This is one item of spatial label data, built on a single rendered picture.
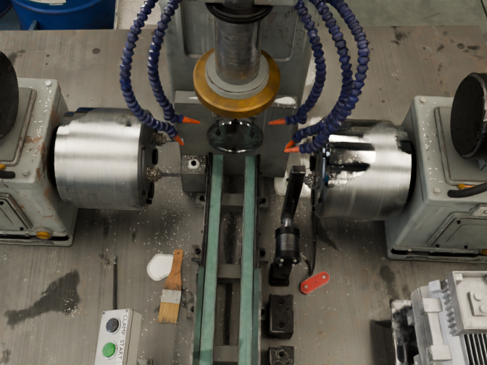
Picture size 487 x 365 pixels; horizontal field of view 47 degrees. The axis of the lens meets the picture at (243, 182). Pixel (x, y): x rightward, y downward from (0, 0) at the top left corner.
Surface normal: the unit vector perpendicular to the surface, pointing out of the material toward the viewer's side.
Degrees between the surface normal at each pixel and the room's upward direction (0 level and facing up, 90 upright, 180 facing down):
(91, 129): 2
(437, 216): 90
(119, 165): 36
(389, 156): 17
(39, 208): 90
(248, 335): 0
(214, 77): 0
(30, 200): 90
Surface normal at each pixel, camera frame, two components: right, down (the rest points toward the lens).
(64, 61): 0.04, -0.48
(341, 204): -0.02, 0.70
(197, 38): -0.03, 0.88
